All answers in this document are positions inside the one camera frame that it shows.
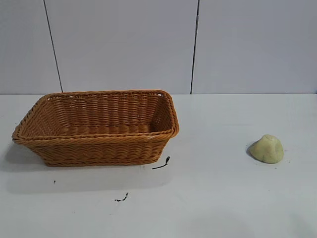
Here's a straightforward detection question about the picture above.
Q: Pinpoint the pale yellow egg yolk pastry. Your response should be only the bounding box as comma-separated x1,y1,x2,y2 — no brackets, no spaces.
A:
248,134,285,164

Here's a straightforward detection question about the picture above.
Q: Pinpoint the brown woven wicker basket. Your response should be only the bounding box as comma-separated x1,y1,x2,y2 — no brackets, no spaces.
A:
11,89,180,167

